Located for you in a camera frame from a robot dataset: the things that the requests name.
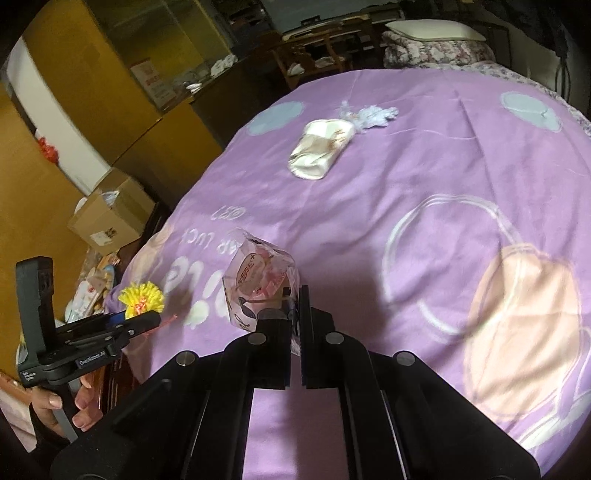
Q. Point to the yellow wooden cabinet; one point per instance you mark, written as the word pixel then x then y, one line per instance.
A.
pixel 69 60

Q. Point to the white pillow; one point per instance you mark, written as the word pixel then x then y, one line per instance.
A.
pixel 434 30

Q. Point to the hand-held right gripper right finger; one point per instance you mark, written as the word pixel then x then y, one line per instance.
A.
pixel 318 350

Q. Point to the round waste bin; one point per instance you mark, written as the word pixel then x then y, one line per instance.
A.
pixel 90 290

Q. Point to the purple printed blanket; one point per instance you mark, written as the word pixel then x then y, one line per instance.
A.
pixel 415 161

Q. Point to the wooden chair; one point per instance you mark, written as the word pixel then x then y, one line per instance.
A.
pixel 323 50

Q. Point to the floral quilt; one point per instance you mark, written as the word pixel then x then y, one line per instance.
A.
pixel 438 53

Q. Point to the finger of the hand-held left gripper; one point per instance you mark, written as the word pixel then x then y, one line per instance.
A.
pixel 115 318
pixel 138 325

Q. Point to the crushed white paper cup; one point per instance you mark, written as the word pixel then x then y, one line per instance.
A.
pixel 318 147

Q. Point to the person's left hand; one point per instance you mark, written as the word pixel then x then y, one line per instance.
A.
pixel 87 406

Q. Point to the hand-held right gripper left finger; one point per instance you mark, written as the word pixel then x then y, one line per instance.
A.
pixel 272 350

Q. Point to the yellow yarn pompom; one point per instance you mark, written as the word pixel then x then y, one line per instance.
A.
pixel 138 295

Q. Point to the brown cardboard box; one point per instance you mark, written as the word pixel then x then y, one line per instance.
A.
pixel 115 217

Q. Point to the red and white box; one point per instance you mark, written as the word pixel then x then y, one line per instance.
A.
pixel 154 83

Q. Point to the pale blue yarn pompom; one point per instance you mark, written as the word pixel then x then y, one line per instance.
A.
pixel 374 115

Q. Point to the red ornament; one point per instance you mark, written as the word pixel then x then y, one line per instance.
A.
pixel 47 150

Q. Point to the clear pink printed plastic wrapper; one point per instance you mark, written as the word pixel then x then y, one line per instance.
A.
pixel 258 272

